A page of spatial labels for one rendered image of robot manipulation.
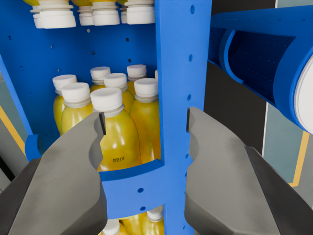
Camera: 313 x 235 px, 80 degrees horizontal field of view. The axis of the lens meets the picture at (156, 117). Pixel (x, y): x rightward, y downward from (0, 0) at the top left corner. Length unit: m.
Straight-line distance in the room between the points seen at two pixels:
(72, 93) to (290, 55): 0.43
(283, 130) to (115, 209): 1.85
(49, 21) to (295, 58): 0.44
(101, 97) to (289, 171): 2.25
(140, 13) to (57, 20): 0.10
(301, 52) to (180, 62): 0.33
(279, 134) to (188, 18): 1.86
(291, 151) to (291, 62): 1.76
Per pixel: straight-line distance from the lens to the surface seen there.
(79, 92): 0.29
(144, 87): 0.27
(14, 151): 2.13
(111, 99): 0.23
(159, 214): 0.45
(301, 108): 0.50
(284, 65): 0.51
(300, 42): 0.51
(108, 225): 0.50
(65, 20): 0.28
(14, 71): 0.34
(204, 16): 0.22
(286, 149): 2.16
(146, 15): 0.26
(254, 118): 1.61
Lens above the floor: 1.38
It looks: 62 degrees down
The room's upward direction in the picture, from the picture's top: 176 degrees clockwise
